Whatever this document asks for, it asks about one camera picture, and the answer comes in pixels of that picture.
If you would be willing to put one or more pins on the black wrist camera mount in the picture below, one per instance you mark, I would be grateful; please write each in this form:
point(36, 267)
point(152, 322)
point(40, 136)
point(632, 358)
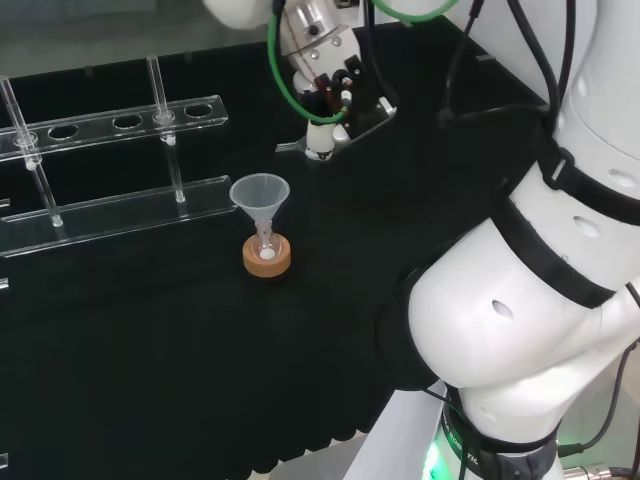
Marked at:
point(372, 115)

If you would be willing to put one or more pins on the clear weighing funnel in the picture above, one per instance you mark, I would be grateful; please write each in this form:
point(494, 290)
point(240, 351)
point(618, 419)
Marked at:
point(290, 146)

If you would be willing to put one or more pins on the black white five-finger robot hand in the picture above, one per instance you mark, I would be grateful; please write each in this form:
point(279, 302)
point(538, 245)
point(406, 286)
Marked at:
point(320, 55)

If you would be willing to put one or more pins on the clear acrylic funnel stand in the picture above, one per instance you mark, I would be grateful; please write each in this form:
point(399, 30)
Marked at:
point(125, 212)

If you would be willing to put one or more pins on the small round-bottom glass flask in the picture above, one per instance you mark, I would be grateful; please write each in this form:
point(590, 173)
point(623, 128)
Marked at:
point(267, 254)

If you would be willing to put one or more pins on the black table cloth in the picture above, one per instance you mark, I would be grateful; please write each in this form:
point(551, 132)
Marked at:
point(200, 350)

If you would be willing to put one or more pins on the translucent plastic funnel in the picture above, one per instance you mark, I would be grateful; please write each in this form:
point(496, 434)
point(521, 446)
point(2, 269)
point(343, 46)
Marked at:
point(260, 192)

